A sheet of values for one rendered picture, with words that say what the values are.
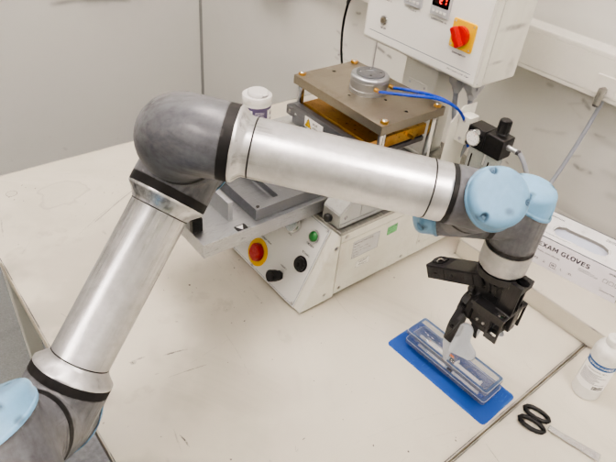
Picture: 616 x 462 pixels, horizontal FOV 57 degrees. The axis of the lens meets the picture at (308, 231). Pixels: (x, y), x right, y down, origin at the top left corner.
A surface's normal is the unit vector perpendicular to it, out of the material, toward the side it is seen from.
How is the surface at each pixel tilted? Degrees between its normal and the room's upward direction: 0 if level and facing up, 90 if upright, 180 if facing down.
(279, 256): 65
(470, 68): 90
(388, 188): 76
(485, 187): 49
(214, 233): 0
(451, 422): 0
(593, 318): 0
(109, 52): 90
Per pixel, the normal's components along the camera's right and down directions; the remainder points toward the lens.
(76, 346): 0.02, -0.07
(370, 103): 0.09, -0.78
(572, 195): -0.77, 0.33
